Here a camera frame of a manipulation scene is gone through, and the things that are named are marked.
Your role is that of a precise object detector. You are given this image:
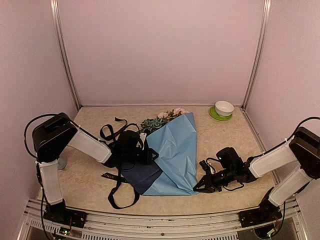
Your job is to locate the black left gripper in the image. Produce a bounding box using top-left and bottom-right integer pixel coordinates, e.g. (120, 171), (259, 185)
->
(123, 147), (159, 164)

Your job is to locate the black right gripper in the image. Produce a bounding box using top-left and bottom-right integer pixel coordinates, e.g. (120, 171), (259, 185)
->
(193, 166), (236, 193)

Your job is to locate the blue wrapping paper sheet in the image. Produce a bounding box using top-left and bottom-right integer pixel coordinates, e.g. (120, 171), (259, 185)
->
(121, 112), (197, 196)

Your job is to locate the fake flower bunch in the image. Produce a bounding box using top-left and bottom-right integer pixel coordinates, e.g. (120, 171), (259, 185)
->
(140, 107), (190, 135)

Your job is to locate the black printed ribbon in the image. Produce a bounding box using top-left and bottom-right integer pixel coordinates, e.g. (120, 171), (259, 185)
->
(99, 117), (140, 210)

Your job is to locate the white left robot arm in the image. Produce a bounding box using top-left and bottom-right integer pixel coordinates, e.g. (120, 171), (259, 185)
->
(32, 112), (159, 223)

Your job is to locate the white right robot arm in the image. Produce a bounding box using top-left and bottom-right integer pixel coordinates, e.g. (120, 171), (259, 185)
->
(193, 127), (320, 222)

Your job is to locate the green plastic saucer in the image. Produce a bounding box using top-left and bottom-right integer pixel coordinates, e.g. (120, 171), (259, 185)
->
(209, 106), (232, 122)

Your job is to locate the white ceramic bowl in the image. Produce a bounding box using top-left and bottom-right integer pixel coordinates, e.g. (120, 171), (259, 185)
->
(214, 100), (235, 117)

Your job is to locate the white blue paper cup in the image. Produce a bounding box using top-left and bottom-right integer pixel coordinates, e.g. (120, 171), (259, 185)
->
(58, 157), (67, 171)

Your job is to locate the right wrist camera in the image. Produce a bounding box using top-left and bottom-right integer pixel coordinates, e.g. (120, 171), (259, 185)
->
(199, 160), (216, 175)

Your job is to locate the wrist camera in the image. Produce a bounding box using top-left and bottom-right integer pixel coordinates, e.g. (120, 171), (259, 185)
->
(137, 132), (147, 150)
(199, 160), (216, 175)

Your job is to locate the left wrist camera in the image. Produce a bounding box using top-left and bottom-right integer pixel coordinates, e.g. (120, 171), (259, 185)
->
(137, 132), (147, 150)

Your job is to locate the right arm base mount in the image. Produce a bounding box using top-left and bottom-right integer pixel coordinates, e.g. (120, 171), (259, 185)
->
(238, 195), (283, 228)

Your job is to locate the aluminium table frame rail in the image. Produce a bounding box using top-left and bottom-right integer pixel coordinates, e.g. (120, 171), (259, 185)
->
(16, 198), (311, 240)

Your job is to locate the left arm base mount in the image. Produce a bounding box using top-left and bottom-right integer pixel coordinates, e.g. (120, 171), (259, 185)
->
(43, 199), (88, 228)

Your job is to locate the left corner metal post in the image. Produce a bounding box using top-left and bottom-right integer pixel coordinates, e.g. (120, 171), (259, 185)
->
(50, 0), (82, 111)

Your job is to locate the corner metal post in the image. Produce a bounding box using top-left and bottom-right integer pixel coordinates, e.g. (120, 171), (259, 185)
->
(241, 0), (272, 112)
(50, 0), (82, 111)

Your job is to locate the right corner metal post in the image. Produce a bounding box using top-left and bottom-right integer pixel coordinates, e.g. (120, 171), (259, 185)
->
(241, 0), (272, 112)

